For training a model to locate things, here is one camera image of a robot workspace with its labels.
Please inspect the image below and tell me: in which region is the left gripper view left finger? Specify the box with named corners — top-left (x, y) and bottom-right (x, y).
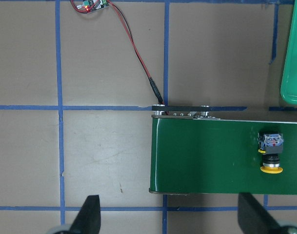
top-left (46, 194), bottom-right (101, 234)

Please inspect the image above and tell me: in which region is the green plastic tray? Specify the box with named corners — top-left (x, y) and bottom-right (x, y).
top-left (280, 0), bottom-right (297, 105)

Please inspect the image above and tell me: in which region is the red black conveyor cable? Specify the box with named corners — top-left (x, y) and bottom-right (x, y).
top-left (106, 0), bottom-right (167, 109)

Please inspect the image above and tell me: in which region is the green conveyor belt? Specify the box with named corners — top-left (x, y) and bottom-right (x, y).
top-left (149, 105), bottom-right (297, 195)

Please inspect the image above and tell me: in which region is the motor controller board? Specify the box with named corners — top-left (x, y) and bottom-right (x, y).
top-left (70, 0), bottom-right (109, 14)

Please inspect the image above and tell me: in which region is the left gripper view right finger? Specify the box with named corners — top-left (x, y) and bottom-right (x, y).
top-left (237, 193), bottom-right (297, 234)

